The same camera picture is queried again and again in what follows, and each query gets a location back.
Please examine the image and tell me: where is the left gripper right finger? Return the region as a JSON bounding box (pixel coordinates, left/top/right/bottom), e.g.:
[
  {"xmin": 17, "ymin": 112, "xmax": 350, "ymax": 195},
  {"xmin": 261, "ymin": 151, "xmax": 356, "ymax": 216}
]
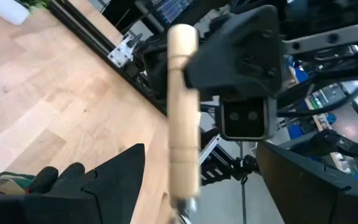
[{"xmin": 255, "ymin": 141, "xmax": 358, "ymax": 224}]

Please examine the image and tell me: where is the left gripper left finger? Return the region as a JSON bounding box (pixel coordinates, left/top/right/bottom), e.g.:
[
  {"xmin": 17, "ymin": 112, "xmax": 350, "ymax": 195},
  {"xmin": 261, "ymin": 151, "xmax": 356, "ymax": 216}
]
[{"xmin": 0, "ymin": 142, "xmax": 146, "ymax": 224}]

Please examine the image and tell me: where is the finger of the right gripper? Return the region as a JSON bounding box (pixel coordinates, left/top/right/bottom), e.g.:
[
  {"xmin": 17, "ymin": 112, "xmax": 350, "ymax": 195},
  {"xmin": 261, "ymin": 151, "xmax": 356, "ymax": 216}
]
[{"xmin": 183, "ymin": 4, "xmax": 285, "ymax": 98}]

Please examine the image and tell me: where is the red and black garden glove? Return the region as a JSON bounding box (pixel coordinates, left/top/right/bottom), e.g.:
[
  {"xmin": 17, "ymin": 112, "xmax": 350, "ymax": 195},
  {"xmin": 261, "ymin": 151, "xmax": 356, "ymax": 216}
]
[{"xmin": 25, "ymin": 161, "xmax": 86, "ymax": 195}]

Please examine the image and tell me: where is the wooden-handled hand fork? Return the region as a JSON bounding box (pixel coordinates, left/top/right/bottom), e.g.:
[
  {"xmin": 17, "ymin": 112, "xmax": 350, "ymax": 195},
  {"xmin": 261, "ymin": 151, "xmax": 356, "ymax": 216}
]
[{"xmin": 165, "ymin": 24, "xmax": 202, "ymax": 224}]

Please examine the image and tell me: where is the cream and green gardening bag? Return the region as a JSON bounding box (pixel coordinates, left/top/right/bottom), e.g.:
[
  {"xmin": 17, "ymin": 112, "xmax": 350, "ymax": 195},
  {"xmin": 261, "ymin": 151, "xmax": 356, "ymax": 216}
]
[{"xmin": 0, "ymin": 172, "xmax": 37, "ymax": 196}]

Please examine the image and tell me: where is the backlit black keyboard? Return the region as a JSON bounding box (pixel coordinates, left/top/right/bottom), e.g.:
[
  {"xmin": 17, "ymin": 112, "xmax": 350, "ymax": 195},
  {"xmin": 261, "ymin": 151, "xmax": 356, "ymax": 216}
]
[{"xmin": 149, "ymin": 0, "xmax": 195, "ymax": 24}]

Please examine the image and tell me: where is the green plant in white pot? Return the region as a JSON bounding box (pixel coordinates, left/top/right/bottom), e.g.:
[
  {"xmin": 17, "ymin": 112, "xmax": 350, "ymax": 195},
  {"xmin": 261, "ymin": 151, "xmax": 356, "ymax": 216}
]
[{"xmin": 0, "ymin": 0, "xmax": 51, "ymax": 26}]

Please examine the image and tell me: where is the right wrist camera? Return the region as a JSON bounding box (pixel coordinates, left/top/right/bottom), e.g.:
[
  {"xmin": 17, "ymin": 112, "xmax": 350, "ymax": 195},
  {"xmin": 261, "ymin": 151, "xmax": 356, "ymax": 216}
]
[{"xmin": 219, "ymin": 96, "xmax": 275, "ymax": 141}]

